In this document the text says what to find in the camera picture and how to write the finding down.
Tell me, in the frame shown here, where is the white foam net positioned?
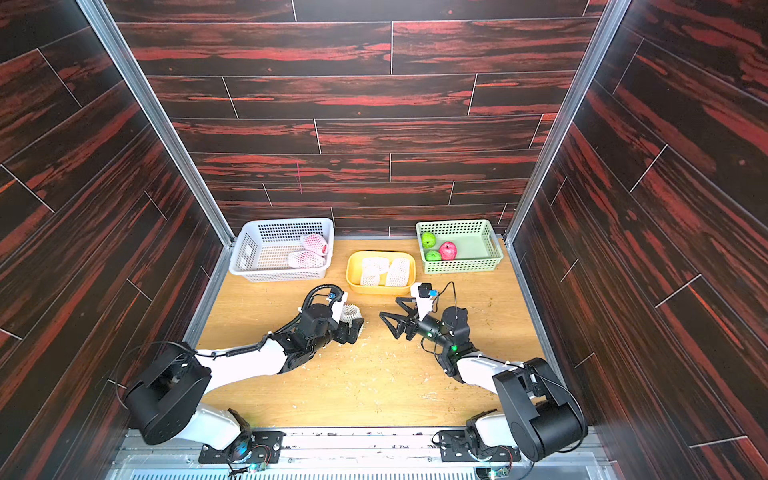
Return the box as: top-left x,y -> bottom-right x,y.
385,258 -> 410,287
360,267 -> 381,287
362,256 -> 390,275

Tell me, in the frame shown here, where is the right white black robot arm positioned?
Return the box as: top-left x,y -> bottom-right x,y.
379,297 -> 588,462

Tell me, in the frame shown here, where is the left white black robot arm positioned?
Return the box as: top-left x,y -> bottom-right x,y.
124,302 -> 364,457

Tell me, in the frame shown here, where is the yellow plastic tub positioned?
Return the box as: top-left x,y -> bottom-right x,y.
346,250 -> 416,296

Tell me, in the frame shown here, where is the green plastic mesh basket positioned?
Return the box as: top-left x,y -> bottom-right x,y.
416,219 -> 503,274

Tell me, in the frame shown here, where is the white plastic mesh basket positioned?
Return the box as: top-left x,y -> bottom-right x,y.
229,218 -> 334,283

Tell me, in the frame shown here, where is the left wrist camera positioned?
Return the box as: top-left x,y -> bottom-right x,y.
328,291 -> 348,322

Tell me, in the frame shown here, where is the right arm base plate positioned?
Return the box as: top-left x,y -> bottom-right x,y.
431,428 -> 521,463

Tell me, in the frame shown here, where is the front aluminium rail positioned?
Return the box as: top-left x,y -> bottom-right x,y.
107,427 -> 619,479

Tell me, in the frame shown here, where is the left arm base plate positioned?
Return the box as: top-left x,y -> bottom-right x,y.
198,430 -> 285,466

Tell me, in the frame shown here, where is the left aluminium frame post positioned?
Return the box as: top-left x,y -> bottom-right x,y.
76,0 -> 235,248

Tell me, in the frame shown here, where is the aluminium frame post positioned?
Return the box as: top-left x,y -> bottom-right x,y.
76,0 -> 235,248
504,0 -> 631,253

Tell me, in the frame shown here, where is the right aluminium frame post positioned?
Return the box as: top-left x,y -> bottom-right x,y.
504,0 -> 631,253

